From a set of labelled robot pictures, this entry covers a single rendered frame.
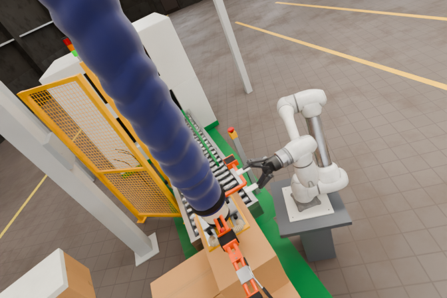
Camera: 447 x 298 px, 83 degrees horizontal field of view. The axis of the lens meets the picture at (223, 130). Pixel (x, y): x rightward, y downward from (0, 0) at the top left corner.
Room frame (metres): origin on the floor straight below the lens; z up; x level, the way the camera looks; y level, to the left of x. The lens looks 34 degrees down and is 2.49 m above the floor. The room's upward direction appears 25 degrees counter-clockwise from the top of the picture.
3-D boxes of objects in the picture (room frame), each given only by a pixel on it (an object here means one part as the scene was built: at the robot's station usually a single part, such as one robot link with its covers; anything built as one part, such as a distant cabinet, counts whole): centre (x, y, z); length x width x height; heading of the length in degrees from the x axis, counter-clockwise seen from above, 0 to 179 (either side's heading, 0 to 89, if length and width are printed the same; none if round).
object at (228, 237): (0.83, 0.23, 1.24); 0.10 x 0.08 x 0.06; 98
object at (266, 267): (1.07, 0.26, 0.74); 0.60 x 0.40 x 0.40; 8
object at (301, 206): (1.21, -0.36, 0.79); 0.22 x 0.18 x 0.06; 176
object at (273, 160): (0.88, -0.14, 1.58); 0.09 x 0.07 x 0.08; 98
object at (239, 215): (1.09, 0.17, 1.13); 0.34 x 0.10 x 0.05; 8
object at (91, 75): (3.12, 1.04, 1.05); 1.17 x 0.10 x 2.10; 10
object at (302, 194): (1.19, -0.37, 0.93); 0.18 x 0.16 x 0.22; 74
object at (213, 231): (1.07, 0.36, 1.13); 0.34 x 0.10 x 0.05; 8
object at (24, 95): (2.31, 1.20, 1.05); 0.87 x 0.10 x 2.10; 62
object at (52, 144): (2.02, 1.35, 1.62); 0.20 x 0.05 x 0.30; 10
